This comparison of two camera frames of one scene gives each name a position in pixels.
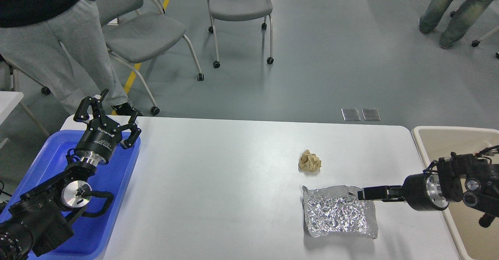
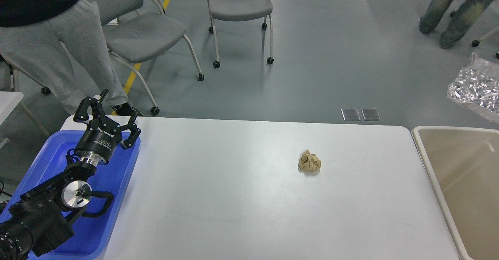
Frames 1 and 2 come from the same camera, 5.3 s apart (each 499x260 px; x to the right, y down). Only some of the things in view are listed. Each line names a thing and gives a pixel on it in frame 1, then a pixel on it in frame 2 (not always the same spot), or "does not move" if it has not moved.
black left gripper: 97,143 does not move
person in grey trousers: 52,29 does not move
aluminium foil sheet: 337,210 -> 477,86
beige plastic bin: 471,240 does not move
